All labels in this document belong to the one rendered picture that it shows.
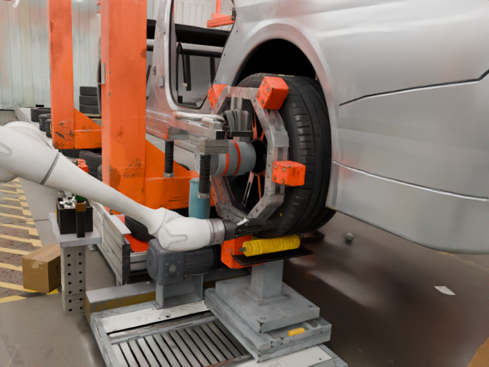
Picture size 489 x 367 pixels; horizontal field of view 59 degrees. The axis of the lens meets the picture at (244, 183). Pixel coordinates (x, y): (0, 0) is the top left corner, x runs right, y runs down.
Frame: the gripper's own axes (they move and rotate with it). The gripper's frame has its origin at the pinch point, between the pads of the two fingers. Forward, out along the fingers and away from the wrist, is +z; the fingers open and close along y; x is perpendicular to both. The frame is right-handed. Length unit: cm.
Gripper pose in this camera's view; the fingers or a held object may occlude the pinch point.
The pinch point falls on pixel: (269, 224)
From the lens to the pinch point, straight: 159.8
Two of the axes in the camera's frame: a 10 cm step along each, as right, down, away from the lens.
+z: 8.6, -0.6, 5.0
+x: -3.1, -8.4, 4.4
